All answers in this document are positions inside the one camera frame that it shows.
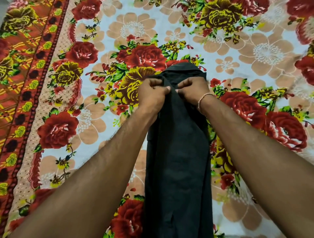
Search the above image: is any person's left forearm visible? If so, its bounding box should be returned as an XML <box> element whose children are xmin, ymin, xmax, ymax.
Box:
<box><xmin>7</xmin><ymin>108</ymin><xmax>158</xmax><ymax>238</ymax></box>

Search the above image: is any dark grey shirt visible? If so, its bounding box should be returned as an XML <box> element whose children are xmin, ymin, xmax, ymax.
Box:
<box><xmin>142</xmin><ymin>62</ymin><xmax>214</xmax><ymax>238</ymax></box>

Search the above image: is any floral bedsheet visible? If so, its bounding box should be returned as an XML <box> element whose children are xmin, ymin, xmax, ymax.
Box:
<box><xmin>0</xmin><ymin>0</ymin><xmax>314</xmax><ymax>238</ymax></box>

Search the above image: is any thin wrist thread bracelet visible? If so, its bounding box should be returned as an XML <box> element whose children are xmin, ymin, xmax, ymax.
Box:
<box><xmin>197</xmin><ymin>93</ymin><xmax>214</xmax><ymax>114</ymax></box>

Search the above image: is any person's right forearm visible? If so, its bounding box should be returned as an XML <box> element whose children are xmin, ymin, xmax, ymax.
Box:
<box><xmin>199</xmin><ymin>94</ymin><xmax>314</xmax><ymax>238</ymax></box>

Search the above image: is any person's left hand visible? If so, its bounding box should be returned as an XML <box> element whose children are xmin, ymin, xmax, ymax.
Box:
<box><xmin>137</xmin><ymin>78</ymin><xmax>171</xmax><ymax>122</ymax></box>

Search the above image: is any person's right hand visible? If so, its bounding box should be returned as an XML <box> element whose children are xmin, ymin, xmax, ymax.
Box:
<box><xmin>175</xmin><ymin>77</ymin><xmax>213</xmax><ymax>106</ymax></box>

